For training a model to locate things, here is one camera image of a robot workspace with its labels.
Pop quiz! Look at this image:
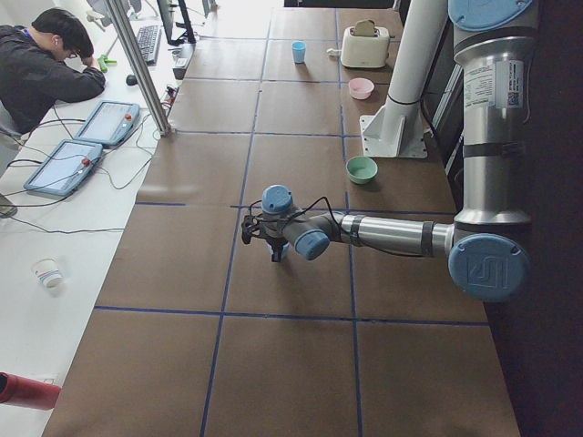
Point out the paper cup on desk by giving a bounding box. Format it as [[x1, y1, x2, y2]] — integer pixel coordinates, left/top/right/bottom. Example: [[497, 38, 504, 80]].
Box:
[[31, 258, 63, 289]]

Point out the orange black connector board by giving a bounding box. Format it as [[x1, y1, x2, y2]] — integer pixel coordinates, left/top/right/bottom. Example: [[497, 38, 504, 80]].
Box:
[[162, 86, 179, 105]]

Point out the white toaster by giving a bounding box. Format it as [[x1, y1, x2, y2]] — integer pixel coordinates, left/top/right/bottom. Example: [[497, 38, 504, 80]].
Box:
[[340, 26, 390, 68]]

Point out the pink bowl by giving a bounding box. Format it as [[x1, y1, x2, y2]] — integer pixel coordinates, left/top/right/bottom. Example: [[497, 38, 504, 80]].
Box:
[[348, 77, 375, 100]]

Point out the light blue cup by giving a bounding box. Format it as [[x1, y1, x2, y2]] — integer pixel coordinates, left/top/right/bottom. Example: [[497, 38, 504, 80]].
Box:
[[291, 41, 306, 64], [267, 243, 290, 263]]

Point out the green handled tool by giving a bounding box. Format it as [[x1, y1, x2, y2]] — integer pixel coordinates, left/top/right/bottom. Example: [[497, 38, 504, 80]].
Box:
[[97, 55, 118, 73]]

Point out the black keyboard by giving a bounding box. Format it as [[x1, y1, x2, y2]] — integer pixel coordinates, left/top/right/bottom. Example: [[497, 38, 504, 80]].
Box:
[[136, 25, 161, 66]]

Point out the black monitor on desk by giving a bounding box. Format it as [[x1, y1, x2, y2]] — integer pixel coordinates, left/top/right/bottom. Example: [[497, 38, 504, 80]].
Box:
[[157, 0, 197, 46]]

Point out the seated person in black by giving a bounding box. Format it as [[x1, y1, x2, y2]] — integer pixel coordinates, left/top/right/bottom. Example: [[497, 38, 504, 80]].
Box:
[[1, 7, 106, 134]]

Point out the green bowl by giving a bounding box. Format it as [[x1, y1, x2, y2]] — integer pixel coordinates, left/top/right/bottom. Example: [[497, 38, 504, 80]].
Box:
[[345, 156, 378, 185]]

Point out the aluminium frame post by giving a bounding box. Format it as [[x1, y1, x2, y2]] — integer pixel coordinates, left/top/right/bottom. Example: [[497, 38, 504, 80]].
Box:
[[105, 0, 171, 137]]

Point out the red cylinder bottle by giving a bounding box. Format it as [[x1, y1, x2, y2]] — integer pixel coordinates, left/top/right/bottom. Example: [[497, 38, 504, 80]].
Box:
[[1, 372, 61, 411]]

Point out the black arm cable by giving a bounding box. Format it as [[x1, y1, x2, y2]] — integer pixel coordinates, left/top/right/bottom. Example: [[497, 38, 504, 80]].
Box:
[[248, 196, 432, 259]]

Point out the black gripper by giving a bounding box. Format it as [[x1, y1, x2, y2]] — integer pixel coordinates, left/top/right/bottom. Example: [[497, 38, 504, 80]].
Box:
[[266, 236, 285, 262]]

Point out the teach pendant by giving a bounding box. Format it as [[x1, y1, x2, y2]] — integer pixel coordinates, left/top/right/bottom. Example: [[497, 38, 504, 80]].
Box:
[[23, 139, 103, 198], [74, 100, 140, 147]]

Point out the white camera pole stand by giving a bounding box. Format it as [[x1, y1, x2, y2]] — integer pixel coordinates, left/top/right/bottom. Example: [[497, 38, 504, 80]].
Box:
[[360, 1, 454, 159]]

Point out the black computer mouse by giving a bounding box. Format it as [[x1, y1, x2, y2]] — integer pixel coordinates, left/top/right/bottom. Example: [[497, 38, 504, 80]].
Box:
[[126, 75, 138, 86]]

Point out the bread slice in toaster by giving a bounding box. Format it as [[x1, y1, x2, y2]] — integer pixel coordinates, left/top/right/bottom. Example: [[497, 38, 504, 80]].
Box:
[[353, 19, 376, 37]]

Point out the lower teach pendant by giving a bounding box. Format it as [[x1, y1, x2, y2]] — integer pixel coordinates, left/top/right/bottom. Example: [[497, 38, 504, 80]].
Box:
[[23, 139, 103, 198]]

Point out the upper teach pendant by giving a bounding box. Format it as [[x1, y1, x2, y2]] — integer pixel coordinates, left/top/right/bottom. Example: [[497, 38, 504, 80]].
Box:
[[74, 100, 140, 147]]

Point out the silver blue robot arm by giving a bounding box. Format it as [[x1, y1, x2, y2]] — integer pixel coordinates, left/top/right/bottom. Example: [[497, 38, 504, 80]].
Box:
[[241, 1, 538, 302]]

